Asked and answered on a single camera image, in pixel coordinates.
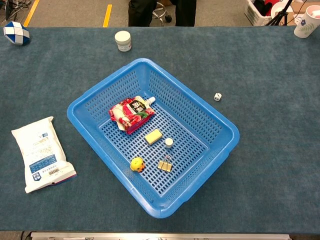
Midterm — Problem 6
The gold binder clip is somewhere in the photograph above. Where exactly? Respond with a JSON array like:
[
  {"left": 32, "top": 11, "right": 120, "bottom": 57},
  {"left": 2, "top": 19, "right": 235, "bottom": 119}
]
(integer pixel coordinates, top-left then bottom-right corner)
[{"left": 157, "top": 154, "right": 173, "bottom": 173}]

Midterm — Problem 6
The white snack bag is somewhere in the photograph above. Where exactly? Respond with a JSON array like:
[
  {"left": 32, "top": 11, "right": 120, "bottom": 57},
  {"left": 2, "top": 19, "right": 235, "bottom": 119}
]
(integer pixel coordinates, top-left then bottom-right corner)
[{"left": 11, "top": 116, "right": 78, "bottom": 194}]

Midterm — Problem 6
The yellow rectangular eraser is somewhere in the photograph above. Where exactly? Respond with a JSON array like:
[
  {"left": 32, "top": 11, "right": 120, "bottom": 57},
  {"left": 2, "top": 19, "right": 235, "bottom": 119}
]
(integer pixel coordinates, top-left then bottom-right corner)
[{"left": 144, "top": 128, "right": 163, "bottom": 146}]

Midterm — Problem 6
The red fruit jelly pouch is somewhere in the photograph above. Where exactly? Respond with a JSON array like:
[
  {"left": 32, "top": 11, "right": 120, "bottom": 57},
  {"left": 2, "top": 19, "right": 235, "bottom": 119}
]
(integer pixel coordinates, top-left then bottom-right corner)
[{"left": 108, "top": 96, "right": 156, "bottom": 135}]

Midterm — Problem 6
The blue perforated plastic basket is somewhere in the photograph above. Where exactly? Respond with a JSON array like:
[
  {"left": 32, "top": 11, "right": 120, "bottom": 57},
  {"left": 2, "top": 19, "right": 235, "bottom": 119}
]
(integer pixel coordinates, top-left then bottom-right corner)
[{"left": 66, "top": 57, "right": 240, "bottom": 220}]

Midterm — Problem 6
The yellow toy ball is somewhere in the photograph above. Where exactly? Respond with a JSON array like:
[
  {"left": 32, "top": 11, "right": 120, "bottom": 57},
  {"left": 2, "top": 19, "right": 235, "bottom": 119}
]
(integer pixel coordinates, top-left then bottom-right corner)
[{"left": 129, "top": 156, "right": 146, "bottom": 173}]

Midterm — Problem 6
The white round jar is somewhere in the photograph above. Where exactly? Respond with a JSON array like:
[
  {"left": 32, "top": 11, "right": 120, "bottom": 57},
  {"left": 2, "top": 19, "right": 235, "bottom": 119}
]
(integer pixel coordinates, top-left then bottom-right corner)
[{"left": 114, "top": 30, "right": 132, "bottom": 53}]

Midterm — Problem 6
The teal felt table cloth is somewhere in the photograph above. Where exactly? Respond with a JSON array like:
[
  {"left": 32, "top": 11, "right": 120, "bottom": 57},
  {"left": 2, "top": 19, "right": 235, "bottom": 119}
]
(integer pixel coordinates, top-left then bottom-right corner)
[{"left": 0, "top": 26, "right": 320, "bottom": 235}]

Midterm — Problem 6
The metal swivel stool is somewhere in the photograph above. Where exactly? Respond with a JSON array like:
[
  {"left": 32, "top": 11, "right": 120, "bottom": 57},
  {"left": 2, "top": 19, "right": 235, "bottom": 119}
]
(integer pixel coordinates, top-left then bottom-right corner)
[{"left": 151, "top": 1, "right": 173, "bottom": 27}]

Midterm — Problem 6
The person in black trousers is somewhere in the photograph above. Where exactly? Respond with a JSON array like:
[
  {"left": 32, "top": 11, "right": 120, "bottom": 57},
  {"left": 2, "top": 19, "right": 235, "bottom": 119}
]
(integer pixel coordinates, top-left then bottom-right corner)
[{"left": 127, "top": 0, "right": 197, "bottom": 27}]

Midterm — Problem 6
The white slotted storage basket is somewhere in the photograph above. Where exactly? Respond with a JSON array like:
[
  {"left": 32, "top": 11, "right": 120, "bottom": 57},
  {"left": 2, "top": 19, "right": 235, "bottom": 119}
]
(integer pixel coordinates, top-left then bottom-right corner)
[{"left": 244, "top": 0, "right": 273, "bottom": 27}]

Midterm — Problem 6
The black tripod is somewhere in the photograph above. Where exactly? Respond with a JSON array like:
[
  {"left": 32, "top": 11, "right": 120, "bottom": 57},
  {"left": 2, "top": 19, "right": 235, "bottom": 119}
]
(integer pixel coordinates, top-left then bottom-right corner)
[{"left": 265, "top": 0, "right": 295, "bottom": 27}]

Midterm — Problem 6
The blue white snake puzzle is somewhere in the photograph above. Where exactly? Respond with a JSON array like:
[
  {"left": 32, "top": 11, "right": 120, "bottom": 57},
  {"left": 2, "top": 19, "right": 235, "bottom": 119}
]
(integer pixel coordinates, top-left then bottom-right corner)
[{"left": 3, "top": 21, "right": 31, "bottom": 46}]

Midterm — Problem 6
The flower print paper cup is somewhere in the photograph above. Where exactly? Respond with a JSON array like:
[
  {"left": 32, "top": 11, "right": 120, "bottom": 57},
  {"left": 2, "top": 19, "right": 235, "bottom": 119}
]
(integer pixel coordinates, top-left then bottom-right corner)
[{"left": 293, "top": 4, "right": 320, "bottom": 39}]

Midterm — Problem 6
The aluminium frame rail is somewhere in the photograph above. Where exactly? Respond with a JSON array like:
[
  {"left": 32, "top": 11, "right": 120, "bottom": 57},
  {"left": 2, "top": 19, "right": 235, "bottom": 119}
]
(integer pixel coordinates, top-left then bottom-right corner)
[{"left": 29, "top": 231, "right": 291, "bottom": 240}]

